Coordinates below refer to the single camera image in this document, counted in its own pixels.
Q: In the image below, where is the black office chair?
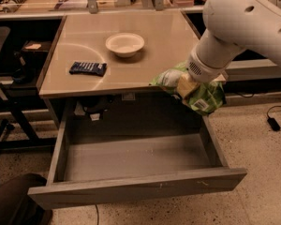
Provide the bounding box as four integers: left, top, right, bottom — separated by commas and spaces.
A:
0, 26, 39, 143

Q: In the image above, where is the black box with label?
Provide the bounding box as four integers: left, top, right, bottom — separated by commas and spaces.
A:
21, 40, 52, 63

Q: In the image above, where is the grey counter cabinet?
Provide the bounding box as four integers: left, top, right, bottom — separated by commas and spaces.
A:
36, 10, 228, 129

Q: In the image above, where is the open grey drawer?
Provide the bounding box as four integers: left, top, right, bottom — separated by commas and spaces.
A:
29, 111, 246, 209

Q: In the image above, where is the black power adapter with cable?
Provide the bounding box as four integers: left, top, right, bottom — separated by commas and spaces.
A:
266, 106, 281, 132

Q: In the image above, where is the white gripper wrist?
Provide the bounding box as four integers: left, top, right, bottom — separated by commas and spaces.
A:
177, 46, 225, 98

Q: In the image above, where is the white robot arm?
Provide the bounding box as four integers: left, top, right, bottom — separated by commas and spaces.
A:
186, 0, 281, 83

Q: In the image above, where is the dark blue snack bar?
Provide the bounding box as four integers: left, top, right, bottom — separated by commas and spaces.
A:
69, 62, 107, 77

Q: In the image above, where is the white paper bowl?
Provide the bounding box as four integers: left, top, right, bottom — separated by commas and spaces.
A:
105, 33, 144, 58

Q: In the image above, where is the green rice chip bag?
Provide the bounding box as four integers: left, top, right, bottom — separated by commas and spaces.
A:
150, 62, 226, 115

